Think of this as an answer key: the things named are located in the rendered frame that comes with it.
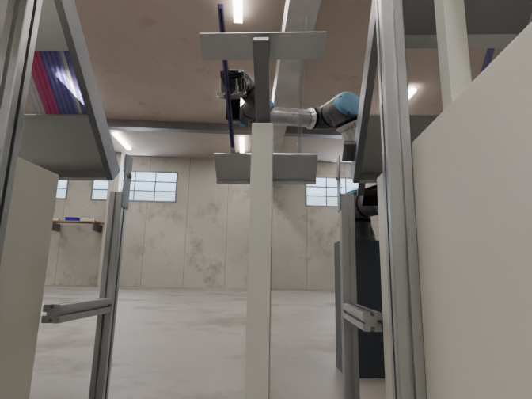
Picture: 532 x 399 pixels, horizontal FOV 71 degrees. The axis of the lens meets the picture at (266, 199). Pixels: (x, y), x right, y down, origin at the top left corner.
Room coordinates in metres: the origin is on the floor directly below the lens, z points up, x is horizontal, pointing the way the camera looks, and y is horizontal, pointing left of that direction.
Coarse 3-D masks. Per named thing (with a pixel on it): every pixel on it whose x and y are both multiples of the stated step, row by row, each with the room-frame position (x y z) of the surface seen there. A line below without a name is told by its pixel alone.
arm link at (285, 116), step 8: (272, 112) 1.44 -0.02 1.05; (280, 112) 1.46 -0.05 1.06; (288, 112) 1.47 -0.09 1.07; (296, 112) 1.49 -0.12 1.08; (304, 112) 1.51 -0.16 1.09; (312, 112) 1.53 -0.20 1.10; (320, 112) 1.53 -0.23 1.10; (240, 120) 1.43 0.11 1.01; (248, 120) 1.41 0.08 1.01; (272, 120) 1.46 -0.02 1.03; (280, 120) 1.47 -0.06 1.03; (288, 120) 1.49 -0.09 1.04; (296, 120) 1.50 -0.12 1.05; (304, 120) 1.52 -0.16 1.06; (312, 120) 1.53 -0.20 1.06; (320, 120) 1.54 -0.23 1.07; (312, 128) 1.57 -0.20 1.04; (320, 128) 1.57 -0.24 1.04; (328, 128) 1.57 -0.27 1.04
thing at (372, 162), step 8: (376, 120) 1.00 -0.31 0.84; (416, 120) 1.00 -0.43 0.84; (424, 120) 1.00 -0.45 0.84; (432, 120) 1.00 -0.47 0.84; (368, 128) 1.02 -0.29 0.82; (376, 128) 1.02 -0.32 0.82; (416, 128) 1.01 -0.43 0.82; (424, 128) 1.01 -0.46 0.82; (368, 136) 1.04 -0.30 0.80; (376, 136) 1.04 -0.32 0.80; (416, 136) 1.03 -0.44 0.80; (368, 144) 1.06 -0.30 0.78; (376, 144) 1.06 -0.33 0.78; (368, 152) 1.07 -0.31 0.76; (376, 152) 1.07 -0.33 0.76; (368, 160) 1.09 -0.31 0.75; (376, 160) 1.09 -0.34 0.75; (368, 168) 1.11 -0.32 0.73; (376, 168) 1.11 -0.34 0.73
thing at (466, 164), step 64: (512, 64) 0.32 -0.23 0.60; (448, 128) 0.46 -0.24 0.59; (512, 128) 0.33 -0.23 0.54; (448, 192) 0.48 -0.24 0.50; (512, 192) 0.34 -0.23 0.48; (384, 256) 0.79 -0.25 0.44; (448, 256) 0.49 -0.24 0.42; (512, 256) 0.35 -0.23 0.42; (384, 320) 0.82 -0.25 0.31; (448, 320) 0.50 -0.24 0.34; (512, 320) 0.37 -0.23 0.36; (448, 384) 0.52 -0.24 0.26; (512, 384) 0.38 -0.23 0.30
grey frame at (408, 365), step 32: (384, 0) 0.60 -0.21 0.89; (384, 32) 0.60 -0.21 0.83; (384, 64) 0.60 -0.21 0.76; (384, 96) 0.60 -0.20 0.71; (384, 128) 0.61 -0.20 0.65; (384, 160) 0.62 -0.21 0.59; (384, 192) 0.63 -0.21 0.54; (352, 224) 1.10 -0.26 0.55; (352, 256) 1.10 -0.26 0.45; (416, 256) 0.60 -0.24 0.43; (352, 288) 1.10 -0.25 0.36; (416, 288) 0.60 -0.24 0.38; (416, 320) 0.60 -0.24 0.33; (352, 352) 1.10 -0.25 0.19; (416, 352) 0.60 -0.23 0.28; (352, 384) 1.11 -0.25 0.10; (416, 384) 0.60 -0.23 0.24
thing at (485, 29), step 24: (408, 0) 0.75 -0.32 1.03; (432, 0) 0.75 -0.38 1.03; (480, 0) 0.75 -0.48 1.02; (504, 0) 0.75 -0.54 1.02; (528, 0) 0.74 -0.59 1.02; (408, 24) 0.79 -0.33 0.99; (432, 24) 0.79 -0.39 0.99; (480, 24) 0.78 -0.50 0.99; (504, 24) 0.78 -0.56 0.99; (528, 24) 0.81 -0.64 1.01; (408, 48) 0.86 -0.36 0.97
